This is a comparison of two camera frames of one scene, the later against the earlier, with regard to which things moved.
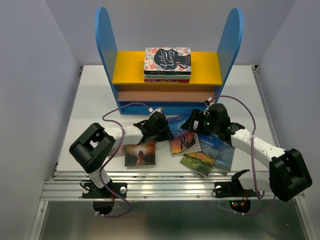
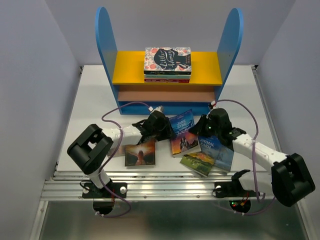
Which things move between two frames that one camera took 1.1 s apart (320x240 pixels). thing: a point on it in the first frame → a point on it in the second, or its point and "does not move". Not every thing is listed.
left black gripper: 167,135 does not move
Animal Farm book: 202,162 → 221,154
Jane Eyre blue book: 184,141 does not move
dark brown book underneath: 121,151 does not move
